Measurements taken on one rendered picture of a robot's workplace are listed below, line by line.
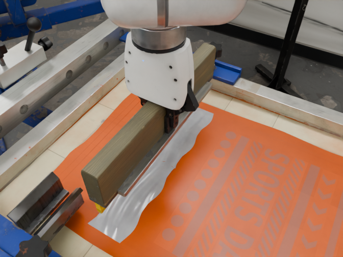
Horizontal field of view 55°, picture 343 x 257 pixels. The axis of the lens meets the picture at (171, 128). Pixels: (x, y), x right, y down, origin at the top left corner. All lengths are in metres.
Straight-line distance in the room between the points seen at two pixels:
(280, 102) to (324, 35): 1.91
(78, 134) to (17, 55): 0.21
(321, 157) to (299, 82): 1.80
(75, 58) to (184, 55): 0.41
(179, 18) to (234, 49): 2.40
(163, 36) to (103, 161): 0.18
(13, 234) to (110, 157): 0.22
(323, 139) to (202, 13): 0.51
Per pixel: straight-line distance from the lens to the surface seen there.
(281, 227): 0.63
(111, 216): 0.61
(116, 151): 0.46
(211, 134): 0.72
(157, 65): 0.46
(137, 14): 0.32
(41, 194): 0.59
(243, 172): 0.67
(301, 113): 0.78
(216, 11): 0.33
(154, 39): 0.43
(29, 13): 1.30
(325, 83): 2.58
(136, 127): 0.48
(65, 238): 0.62
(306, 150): 0.74
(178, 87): 0.46
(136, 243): 0.59
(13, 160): 0.70
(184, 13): 0.33
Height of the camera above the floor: 1.49
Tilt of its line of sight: 47 degrees down
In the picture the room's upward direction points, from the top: straight up
